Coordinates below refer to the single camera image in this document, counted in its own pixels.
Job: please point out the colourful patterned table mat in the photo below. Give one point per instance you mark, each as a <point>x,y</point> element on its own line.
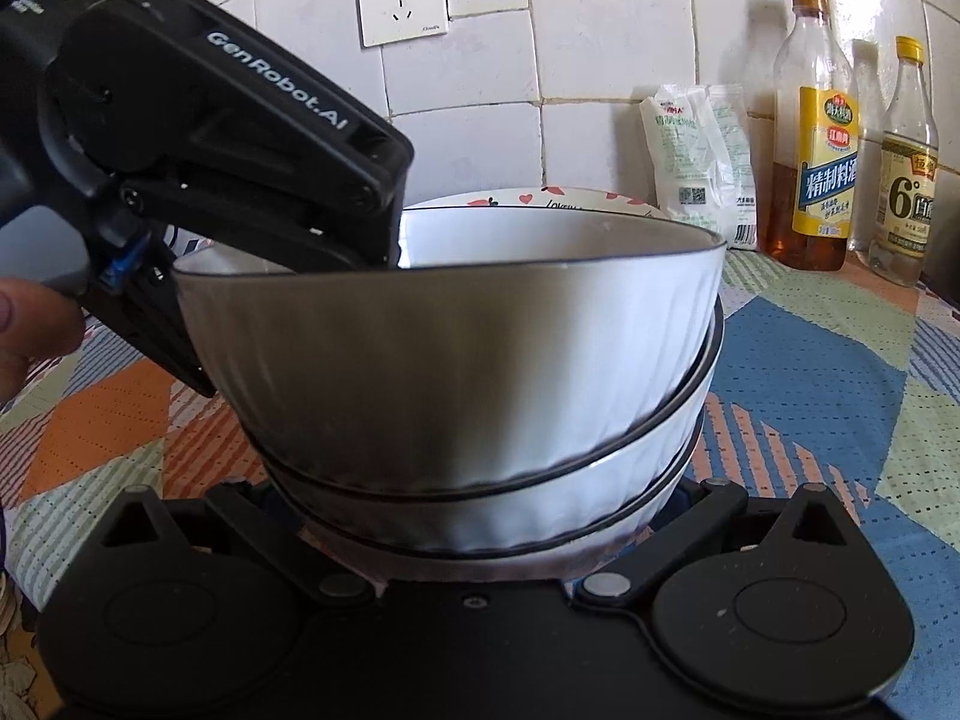
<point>810,390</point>

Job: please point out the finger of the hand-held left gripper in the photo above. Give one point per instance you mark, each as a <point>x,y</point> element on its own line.
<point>300,229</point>
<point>150,307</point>

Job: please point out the white ribbed bowl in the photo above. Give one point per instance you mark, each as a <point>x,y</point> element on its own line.
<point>487,525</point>
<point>487,568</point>
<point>450,352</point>

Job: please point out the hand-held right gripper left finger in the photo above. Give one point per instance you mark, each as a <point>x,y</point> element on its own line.
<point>255,521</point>

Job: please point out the person's left hand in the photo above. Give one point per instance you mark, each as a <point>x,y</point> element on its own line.
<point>34,322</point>

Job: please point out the dark object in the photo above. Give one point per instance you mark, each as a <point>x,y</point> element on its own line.
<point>943,274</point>

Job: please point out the white wall socket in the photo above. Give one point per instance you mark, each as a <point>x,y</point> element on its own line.
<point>403,0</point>

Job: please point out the yellow-label cooking wine bottle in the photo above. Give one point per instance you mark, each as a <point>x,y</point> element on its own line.
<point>814,165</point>

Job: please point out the clear vinegar bottle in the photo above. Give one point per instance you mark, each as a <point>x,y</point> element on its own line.
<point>907,195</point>

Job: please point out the white green-print seasoning bag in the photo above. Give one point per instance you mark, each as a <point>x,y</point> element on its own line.
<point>679,157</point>
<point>739,165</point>

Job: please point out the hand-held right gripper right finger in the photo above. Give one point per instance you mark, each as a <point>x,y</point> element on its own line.
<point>675,532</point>

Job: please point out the rabbit and carrot print plate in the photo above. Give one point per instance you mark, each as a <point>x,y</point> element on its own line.
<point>562,199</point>

